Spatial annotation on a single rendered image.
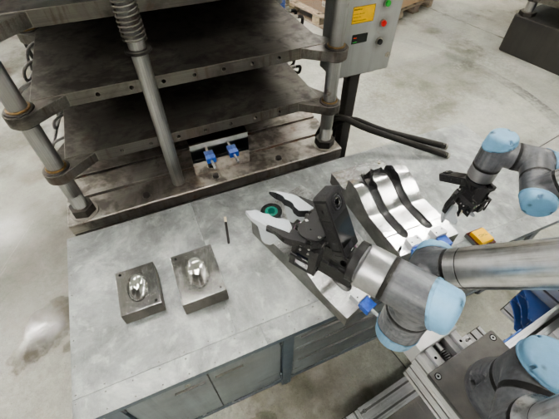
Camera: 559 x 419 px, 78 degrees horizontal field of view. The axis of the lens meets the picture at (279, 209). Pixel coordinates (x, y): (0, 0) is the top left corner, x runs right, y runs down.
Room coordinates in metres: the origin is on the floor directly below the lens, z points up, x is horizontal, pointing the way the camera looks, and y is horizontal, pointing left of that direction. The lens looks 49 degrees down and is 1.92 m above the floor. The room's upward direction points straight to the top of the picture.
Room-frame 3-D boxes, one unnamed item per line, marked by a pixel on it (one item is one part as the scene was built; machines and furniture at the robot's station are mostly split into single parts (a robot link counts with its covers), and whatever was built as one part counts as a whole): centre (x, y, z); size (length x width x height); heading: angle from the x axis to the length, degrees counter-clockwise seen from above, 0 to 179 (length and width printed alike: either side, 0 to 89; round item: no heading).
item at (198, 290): (0.62, 0.28, 0.84); 0.20 x 0.15 x 0.07; 23
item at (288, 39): (1.54, 0.43, 1.20); 1.29 x 0.83 x 0.19; 113
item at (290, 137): (1.53, 0.44, 0.76); 1.30 x 0.84 x 0.07; 113
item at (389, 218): (0.94, -0.44, 0.92); 0.35 x 0.16 x 0.09; 23
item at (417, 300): (0.25, -0.21, 1.43); 0.11 x 0.08 x 0.09; 55
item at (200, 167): (1.48, 0.37, 0.87); 0.50 x 0.27 x 0.17; 23
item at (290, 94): (1.54, 0.43, 0.96); 1.29 x 0.83 x 0.18; 113
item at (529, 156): (0.69, -0.68, 1.31); 0.11 x 0.11 x 0.08; 66
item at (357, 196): (0.96, -0.45, 0.87); 0.50 x 0.26 x 0.14; 23
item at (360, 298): (0.50, -0.29, 0.86); 0.13 x 0.05 x 0.05; 40
